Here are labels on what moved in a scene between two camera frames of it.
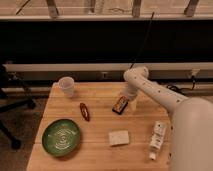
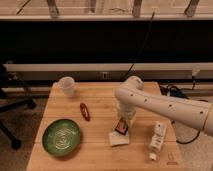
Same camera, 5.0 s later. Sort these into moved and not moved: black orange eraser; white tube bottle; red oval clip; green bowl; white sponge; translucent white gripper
Moved: black orange eraser; translucent white gripper
Not moved: white sponge; red oval clip; green bowl; white tube bottle
